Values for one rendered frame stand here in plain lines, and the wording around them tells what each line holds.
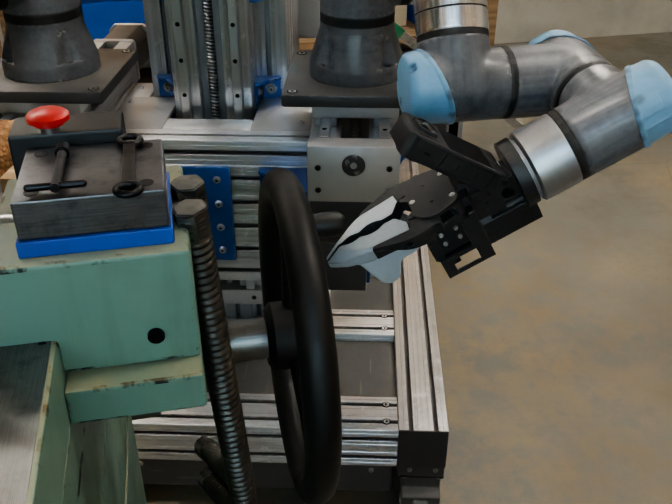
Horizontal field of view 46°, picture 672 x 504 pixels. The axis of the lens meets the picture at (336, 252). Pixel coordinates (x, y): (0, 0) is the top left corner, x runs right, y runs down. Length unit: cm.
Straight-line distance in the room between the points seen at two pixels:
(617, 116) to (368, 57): 54
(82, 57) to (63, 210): 82
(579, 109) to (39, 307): 50
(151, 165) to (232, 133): 76
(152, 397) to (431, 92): 41
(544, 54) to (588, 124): 11
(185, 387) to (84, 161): 17
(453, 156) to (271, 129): 64
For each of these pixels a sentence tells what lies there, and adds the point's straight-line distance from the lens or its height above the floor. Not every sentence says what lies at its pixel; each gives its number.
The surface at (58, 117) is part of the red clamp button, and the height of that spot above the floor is 102.
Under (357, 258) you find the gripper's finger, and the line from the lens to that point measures 77.
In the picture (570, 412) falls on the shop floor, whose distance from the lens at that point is 189.
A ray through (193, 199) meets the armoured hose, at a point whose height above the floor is 97.
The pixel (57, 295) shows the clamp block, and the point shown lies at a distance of 55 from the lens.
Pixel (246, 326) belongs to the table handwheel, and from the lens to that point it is 68.
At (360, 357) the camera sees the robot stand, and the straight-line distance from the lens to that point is 163.
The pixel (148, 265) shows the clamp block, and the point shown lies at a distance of 54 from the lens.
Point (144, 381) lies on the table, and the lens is 57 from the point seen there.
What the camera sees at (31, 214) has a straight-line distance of 54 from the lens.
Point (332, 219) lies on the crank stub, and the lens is 76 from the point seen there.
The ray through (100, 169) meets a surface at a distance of 56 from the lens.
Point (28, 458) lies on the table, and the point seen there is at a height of 90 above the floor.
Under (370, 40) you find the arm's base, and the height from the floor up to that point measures 89.
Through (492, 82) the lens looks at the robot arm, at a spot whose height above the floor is 97.
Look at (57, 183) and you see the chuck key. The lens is 53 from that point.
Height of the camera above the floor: 123
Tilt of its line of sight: 31 degrees down
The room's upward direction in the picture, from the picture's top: straight up
